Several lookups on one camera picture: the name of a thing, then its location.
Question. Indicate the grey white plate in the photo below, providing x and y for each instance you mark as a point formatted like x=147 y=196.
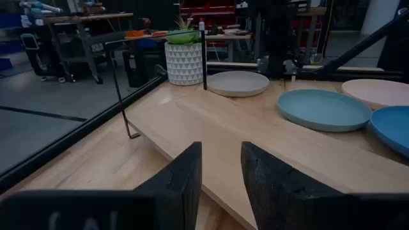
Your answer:
x=238 y=83

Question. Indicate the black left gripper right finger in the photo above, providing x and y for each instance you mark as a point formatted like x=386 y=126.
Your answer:
x=281 y=198

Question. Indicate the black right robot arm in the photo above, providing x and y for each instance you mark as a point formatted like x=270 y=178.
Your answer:
x=278 y=38

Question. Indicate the white bottle with red cap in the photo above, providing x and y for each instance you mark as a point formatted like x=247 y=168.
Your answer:
x=201 y=25

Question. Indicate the light blue plate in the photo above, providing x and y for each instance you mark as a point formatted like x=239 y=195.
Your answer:
x=322 y=110

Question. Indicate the black aluminium table frame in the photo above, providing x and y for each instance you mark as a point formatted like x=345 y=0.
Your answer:
x=80 y=134

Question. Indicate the succulent in white patterned pot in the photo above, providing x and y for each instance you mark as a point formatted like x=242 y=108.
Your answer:
x=183 y=64

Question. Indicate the white pillar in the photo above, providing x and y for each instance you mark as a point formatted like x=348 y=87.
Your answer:
x=380 y=16

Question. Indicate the wooden workbench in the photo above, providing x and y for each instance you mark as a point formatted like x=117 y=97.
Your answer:
x=86 y=17

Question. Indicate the red storage cabinet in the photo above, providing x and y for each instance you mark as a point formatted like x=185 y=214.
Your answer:
x=207 y=9

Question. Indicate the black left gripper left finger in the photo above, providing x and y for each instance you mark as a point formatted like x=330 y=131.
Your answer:
x=179 y=191

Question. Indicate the pale pink plate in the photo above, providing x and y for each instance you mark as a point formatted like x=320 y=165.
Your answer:
x=378 y=92

